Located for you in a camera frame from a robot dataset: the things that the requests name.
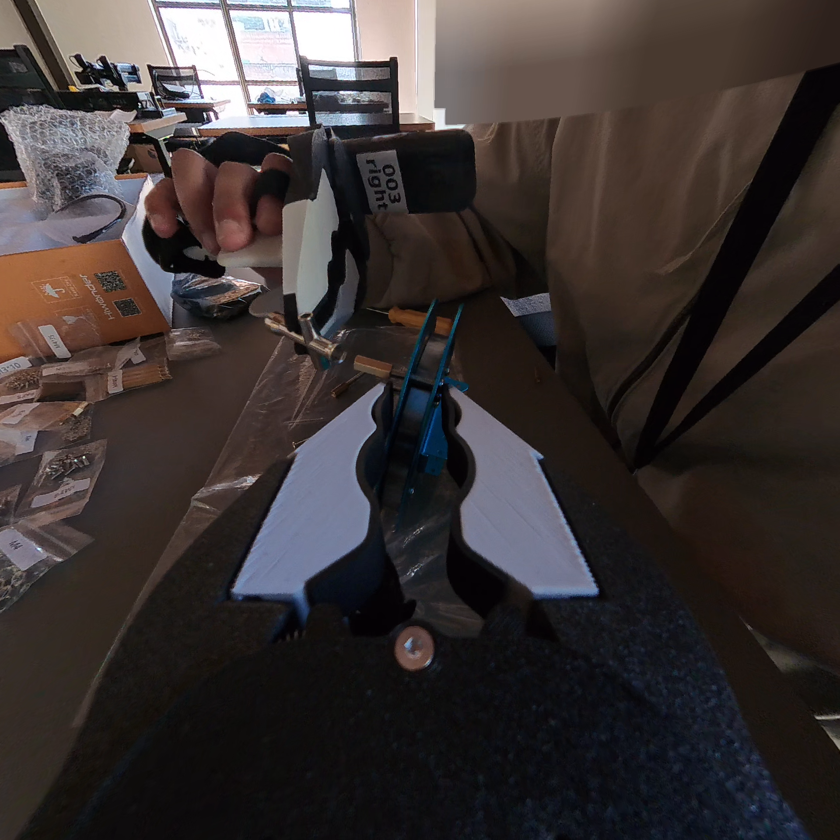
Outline black chair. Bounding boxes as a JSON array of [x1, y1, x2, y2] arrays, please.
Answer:
[[298, 57, 401, 140]]

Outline person's right forearm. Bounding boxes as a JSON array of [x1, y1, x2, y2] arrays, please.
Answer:
[[361, 209, 549, 311]]

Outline black lanyard strap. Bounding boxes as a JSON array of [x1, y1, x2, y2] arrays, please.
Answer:
[[630, 66, 840, 470]]

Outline person's right hand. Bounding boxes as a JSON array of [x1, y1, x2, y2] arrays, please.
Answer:
[[144, 147, 293, 253]]

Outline blue metal disc assembly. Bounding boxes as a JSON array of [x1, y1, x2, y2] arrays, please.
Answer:
[[374, 298, 470, 513]]

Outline white foam insert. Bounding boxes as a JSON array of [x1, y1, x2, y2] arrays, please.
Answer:
[[0, 177, 148, 257]]

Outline silver cross wrench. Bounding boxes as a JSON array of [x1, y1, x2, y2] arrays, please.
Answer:
[[264, 311, 347, 373]]

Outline pile of small hardware bags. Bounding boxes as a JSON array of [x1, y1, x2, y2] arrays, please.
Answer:
[[0, 326, 222, 614]]

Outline black cable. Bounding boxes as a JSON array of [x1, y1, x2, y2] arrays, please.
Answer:
[[56, 193, 127, 242]]

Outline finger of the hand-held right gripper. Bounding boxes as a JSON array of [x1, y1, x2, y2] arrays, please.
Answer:
[[320, 257, 362, 330], [282, 172, 345, 357]]

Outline orange cardboard box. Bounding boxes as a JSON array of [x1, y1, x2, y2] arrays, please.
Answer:
[[0, 174, 173, 358]]

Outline bubble wrap bundle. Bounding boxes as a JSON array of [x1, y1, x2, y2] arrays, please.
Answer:
[[0, 105, 130, 211]]

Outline large paned window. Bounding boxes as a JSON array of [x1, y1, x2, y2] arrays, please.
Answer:
[[151, 0, 362, 116]]

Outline orange handled screwdriver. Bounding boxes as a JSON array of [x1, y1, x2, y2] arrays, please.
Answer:
[[366, 305, 455, 330]]

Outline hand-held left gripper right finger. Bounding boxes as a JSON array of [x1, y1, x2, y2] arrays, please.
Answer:
[[441, 386, 601, 624]]

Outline dark bag of parts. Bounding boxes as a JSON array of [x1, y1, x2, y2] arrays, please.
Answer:
[[171, 274, 265, 322]]

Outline clear plastic bag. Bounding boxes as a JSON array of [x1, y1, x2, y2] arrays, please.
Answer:
[[164, 325, 460, 592]]

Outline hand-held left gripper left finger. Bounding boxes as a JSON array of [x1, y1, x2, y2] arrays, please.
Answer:
[[230, 382, 417, 641]]

